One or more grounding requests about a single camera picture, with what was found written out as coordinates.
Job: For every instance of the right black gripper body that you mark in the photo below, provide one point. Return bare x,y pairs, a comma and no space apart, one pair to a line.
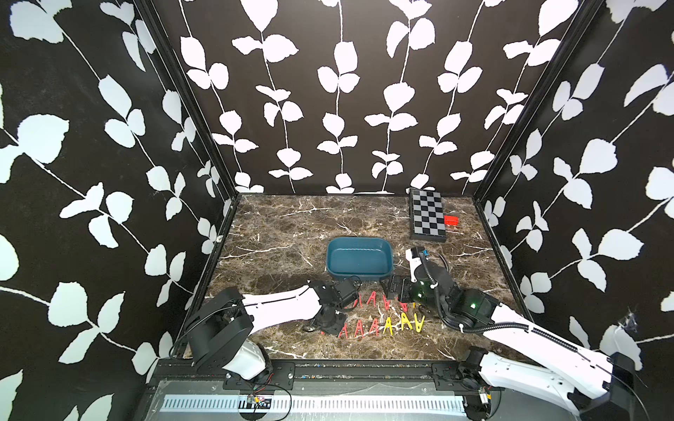
399,287

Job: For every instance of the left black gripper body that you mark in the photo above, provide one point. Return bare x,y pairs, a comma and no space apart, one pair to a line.
333,325

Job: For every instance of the red clothespin second row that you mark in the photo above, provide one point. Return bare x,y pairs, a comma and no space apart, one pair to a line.
344,332
358,332
374,328

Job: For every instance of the yellow clothespin second row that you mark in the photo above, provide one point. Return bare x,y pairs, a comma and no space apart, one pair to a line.
419,323
405,321
388,326

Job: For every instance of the teal plastic storage box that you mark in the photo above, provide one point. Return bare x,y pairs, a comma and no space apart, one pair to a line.
369,259

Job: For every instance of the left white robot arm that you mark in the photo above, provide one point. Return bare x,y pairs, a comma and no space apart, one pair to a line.
218,334

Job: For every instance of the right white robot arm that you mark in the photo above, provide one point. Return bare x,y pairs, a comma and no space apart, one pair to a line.
588,384

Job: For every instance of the black white checkerboard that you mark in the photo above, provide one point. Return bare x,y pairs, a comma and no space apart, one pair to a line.
426,216

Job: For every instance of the small red block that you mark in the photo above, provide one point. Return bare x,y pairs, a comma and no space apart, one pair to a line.
451,220

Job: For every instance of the small circuit board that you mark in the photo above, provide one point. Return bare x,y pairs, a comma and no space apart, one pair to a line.
255,403

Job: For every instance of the black front mounting rail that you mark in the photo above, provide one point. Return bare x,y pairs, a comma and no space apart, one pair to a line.
358,371

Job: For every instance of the white perforated rail strip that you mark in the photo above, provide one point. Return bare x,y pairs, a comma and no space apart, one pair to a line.
282,404

